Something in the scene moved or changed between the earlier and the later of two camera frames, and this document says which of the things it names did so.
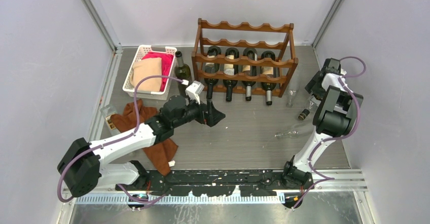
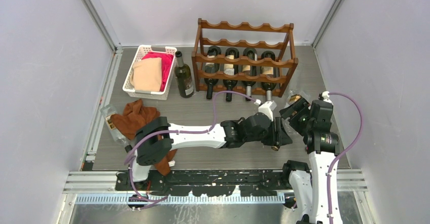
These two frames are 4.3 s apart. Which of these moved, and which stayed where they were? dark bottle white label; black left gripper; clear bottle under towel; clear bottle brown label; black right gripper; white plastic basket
Moved: clear bottle brown label; black left gripper; black right gripper
Stayed: clear bottle under towel; dark bottle white label; white plastic basket
